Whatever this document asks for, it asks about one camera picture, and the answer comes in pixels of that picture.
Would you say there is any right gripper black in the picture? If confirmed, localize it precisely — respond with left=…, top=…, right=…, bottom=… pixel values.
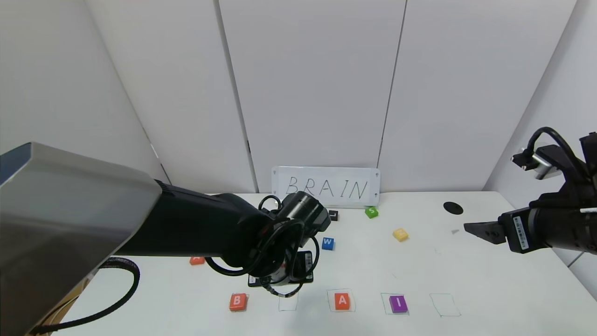
left=463, top=206, right=589, bottom=254

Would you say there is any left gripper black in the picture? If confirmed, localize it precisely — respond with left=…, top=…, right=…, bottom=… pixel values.
left=271, top=251, right=313, bottom=284

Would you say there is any black right camera cable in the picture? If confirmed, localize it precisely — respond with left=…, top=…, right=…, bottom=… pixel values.
left=526, top=126, right=580, bottom=165

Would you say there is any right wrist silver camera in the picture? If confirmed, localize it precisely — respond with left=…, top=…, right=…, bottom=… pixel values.
left=511, top=145, right=569, bottom=181

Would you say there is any thin black left wrist cable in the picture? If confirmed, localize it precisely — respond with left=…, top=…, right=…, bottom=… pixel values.
left=205, top=195, right=322, bottom=298

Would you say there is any white BRAIN sign board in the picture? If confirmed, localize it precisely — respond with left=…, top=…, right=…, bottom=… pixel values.
left=272, top=166, right=381, bottom=209

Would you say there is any thick black braided cable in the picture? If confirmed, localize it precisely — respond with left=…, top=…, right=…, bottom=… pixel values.
left=28, top=257, right=141, bottom=335

